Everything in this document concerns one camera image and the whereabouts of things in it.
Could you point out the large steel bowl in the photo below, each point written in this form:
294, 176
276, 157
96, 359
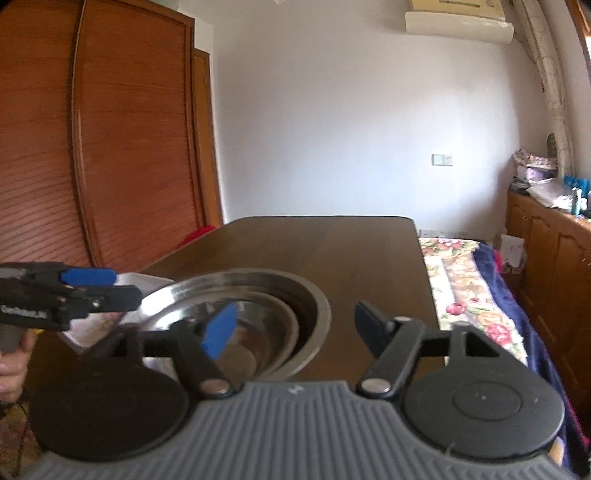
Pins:
309, 314

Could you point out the small steel bowl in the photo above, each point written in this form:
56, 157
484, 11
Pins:
242, 362

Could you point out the patterned cloth bundle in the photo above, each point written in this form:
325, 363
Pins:
535, 158

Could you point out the white wall socket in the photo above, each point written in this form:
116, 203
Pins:
442, 159

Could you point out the medium steel bowl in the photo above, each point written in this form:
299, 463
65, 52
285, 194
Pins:
293, 330

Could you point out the wooden slatted wardrobe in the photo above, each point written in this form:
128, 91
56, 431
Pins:
129, 138

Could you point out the row of toiletry bottles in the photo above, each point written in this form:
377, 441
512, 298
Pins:
577, 194

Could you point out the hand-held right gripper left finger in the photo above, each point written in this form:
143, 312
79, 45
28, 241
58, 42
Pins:
219, 330

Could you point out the white paper box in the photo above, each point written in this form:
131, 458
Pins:
512, 249

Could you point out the wooden cabinet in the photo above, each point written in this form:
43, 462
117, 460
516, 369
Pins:
545, 249

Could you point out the person's left hand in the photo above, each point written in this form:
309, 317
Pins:
14, 374

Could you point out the floral blanket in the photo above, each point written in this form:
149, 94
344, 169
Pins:
466, 286

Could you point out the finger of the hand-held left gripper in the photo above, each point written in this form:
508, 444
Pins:
90, 277
120, 297

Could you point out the pink box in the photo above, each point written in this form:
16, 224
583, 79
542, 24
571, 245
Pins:
535, 174

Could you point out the cream wall air conditioner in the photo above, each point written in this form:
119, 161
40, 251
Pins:
457, 25

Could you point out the patterned beige curtain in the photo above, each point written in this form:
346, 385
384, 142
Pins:
551, 83

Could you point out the white floral square plate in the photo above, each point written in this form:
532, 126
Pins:
152, 282

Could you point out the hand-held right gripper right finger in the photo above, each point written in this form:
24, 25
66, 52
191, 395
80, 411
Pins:
371, 327

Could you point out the red cloth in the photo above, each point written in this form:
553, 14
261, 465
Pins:
201, 235

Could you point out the clear plastic bag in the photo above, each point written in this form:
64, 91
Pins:
549, 194

